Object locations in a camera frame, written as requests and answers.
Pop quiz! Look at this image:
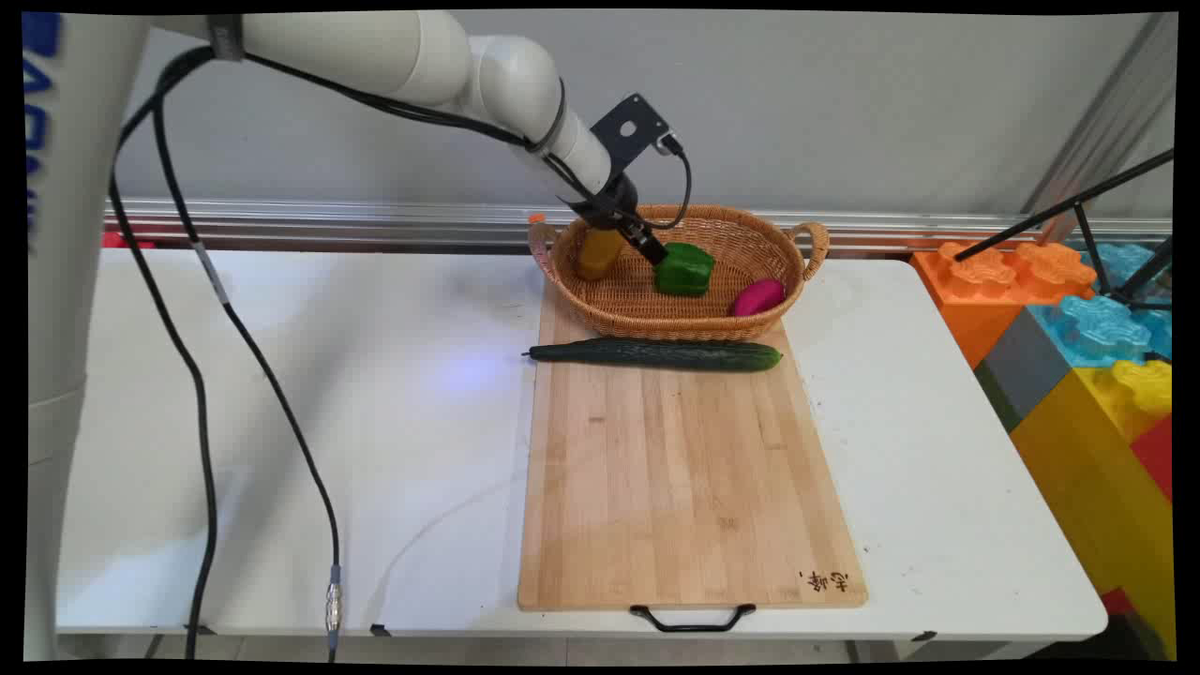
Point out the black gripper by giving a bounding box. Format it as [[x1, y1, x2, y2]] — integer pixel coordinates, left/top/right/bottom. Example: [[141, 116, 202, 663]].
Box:
[[562, 172, 669, 267]]

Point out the long dark green cucumber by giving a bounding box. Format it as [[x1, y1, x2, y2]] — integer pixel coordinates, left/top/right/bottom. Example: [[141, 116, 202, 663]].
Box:
[[521, 337, 785, 374]]

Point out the orange yellow bottle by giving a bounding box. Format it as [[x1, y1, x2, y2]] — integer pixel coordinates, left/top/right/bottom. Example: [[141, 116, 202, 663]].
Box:
[[576, 225, 627, 282]]

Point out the green bell pepper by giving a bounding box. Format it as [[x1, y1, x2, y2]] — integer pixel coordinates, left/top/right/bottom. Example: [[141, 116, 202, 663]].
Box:
[[652, 242, 716, 299]]

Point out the woven wicker basket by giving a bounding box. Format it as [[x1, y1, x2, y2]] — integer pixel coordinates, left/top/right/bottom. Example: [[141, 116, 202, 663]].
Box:
[[528, 204, 832, 342]]

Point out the magenta eggplant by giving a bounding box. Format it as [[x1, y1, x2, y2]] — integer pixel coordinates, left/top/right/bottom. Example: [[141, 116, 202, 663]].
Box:
[[730, 277, 788, 319]]

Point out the wooden cutting board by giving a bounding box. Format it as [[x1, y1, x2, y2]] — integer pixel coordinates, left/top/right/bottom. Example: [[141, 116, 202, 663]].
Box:
[[517, 274, 869, 613]]

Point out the orange toy block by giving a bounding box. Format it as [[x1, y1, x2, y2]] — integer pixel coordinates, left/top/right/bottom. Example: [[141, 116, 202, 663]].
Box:
[[910, 240, 1099, 368]]

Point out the grey toy block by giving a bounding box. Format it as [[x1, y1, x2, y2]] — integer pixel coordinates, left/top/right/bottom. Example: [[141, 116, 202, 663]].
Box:
[[973, 307, 1075, 434]]

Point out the black tripod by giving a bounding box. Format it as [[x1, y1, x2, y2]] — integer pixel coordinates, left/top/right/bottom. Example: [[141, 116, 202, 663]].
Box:
[[953, 148, 1176, 312]]

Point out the blue toy block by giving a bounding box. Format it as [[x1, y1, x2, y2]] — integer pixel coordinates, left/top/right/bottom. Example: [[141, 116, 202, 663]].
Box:
[[1027, 242, 1175, 365]]

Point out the yellow toy block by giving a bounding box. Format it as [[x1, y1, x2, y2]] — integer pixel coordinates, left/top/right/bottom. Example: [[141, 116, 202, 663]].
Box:
[[1011, 359, 1178, 661]]

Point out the red toy block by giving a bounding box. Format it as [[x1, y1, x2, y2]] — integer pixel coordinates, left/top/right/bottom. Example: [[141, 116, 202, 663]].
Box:
[[1129, 415, 1175, 505]]

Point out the black camera cable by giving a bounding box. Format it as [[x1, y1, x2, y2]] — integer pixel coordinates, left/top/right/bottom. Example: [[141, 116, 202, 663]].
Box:
[[647, 136, 694, 232]]

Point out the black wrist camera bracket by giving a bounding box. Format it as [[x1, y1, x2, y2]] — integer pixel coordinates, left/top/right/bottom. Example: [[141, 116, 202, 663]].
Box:
[[590, 93, 678, 177]]

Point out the aluminium rail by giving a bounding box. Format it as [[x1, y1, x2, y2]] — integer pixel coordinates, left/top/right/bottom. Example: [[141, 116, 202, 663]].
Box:
[[101, 196, 1175, 256]]

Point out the black cutting board handle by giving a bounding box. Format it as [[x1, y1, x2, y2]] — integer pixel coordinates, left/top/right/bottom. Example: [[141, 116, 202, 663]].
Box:
[[629, 603, 758, 635]]

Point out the black cable with metal connector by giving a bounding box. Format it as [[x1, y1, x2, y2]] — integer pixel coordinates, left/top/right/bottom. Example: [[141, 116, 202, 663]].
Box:
[[150, 56, 342, 663]]

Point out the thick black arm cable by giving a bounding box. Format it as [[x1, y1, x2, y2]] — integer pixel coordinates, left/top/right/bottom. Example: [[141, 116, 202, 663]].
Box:
[[107, 45, 220, 661]]

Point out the aluminium post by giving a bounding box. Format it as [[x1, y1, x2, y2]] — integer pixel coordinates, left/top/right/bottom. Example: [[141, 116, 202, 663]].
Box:
[[1020, 13, 1178, 218]]

